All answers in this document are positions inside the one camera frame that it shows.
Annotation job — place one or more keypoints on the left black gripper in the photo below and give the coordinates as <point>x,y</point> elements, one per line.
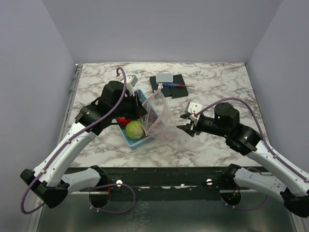
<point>139,109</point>

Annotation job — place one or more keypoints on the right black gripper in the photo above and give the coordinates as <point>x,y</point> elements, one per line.
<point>190,128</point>

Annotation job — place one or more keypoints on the blue plastic basket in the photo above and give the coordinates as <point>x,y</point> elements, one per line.
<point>133,144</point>

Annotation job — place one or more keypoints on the clear pink zip top bag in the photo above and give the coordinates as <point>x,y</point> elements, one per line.
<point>160,123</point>

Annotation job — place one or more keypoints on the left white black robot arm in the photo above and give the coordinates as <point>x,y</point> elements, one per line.
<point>49,180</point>

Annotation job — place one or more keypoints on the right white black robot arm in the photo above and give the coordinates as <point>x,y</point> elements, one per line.
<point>288,183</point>

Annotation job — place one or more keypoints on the red apple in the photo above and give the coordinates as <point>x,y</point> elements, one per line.
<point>122,121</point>

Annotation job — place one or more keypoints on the green cabbage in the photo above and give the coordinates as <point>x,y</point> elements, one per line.
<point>134,130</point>

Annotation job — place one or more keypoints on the blue red screwdriver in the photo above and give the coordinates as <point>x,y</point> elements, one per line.
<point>175,85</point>

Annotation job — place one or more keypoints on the small grey white box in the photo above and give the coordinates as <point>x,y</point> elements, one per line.
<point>164,78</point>

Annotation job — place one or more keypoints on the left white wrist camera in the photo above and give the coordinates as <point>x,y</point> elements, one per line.
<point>131,81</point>

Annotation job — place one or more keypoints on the aluminium side rail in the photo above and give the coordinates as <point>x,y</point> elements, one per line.
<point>72,92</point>

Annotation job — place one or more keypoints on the black mounting rail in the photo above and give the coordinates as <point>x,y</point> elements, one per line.
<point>166,183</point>

